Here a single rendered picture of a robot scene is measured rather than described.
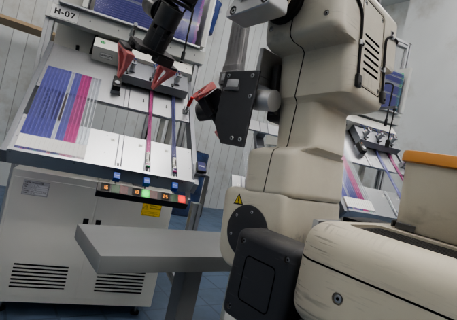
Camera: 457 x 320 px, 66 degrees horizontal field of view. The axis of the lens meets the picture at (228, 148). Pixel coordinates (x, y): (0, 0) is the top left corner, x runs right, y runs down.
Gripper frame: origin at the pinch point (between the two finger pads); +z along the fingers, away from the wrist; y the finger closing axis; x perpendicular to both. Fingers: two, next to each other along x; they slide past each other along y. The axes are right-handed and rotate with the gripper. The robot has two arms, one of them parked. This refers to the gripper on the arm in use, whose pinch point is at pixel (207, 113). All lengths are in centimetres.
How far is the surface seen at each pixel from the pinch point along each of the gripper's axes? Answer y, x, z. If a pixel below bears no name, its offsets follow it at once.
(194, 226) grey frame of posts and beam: -30, -48, -42
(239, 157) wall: -34, -172, -444
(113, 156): 10, -55, -30
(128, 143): 13, -52, -40
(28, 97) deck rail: 47, -71, -25
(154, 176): -5, -46, -34
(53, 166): 16, -67, -14
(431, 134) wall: -101, 68, -300
